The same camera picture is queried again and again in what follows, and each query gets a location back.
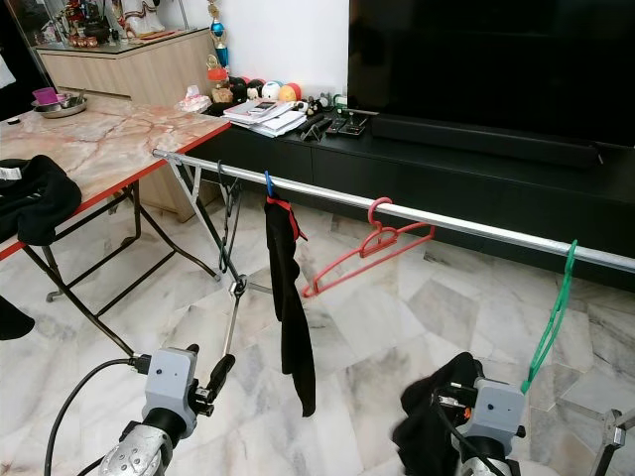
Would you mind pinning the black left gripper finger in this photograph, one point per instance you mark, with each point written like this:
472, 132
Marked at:
220, 372

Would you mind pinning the red plastic clothes hanger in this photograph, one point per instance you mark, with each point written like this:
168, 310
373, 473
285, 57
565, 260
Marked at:
379, 200

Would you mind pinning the green plastic clothes hanger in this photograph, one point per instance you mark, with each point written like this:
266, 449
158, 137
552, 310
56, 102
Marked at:
548, 317

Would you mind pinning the blue and red hanger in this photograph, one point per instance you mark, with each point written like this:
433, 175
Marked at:
283, 203

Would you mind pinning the black T-shirt white text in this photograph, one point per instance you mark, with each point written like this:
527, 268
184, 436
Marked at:
290, 317

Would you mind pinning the silver metal clothes rack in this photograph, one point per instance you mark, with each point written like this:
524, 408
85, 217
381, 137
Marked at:
476, 230

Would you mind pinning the black TV console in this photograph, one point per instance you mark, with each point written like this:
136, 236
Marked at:
486, 203

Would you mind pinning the marble folding table red edge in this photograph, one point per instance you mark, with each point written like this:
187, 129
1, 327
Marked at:
119, 149

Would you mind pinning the white booklets stack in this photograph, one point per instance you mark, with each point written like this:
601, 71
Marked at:
263, 115

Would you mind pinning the black soundbar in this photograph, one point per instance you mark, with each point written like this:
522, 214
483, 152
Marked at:
486, 142

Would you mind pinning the pink tissue pack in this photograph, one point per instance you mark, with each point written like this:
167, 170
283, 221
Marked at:
193, 98

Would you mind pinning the white ball toy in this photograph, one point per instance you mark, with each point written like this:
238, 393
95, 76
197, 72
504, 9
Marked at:
269, 91

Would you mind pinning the orange ball toy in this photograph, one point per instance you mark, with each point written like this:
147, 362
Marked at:
290, 93

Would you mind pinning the green and black gadget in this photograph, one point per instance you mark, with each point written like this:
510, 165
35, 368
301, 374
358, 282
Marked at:
327, 105

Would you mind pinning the metal bowl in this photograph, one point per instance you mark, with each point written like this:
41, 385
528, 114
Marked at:
69, 109

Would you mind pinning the purple cup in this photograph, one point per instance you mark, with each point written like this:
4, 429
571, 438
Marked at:
48, 95

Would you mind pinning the red flat tray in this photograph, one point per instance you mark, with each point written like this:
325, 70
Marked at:
161, 36

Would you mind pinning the trophy with blue balls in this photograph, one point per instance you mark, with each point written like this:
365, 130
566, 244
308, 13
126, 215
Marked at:
218, 30

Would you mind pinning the black flat screen TV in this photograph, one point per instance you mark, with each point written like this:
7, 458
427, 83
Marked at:
486, 59

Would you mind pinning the white ceramic figurine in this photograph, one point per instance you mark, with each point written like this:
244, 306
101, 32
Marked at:
135, 16

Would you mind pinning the dark bronze incense burner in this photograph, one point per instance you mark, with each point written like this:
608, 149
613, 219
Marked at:
91, 20

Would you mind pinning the glass display cabinet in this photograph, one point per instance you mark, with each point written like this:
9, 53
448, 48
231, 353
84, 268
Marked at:
50, 25

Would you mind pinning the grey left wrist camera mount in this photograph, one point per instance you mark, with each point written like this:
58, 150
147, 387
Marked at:
172, 382

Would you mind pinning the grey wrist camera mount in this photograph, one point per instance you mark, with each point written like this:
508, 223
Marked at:
501, 405
172, 382

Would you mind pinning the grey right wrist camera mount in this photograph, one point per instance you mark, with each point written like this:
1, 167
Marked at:
501, 405

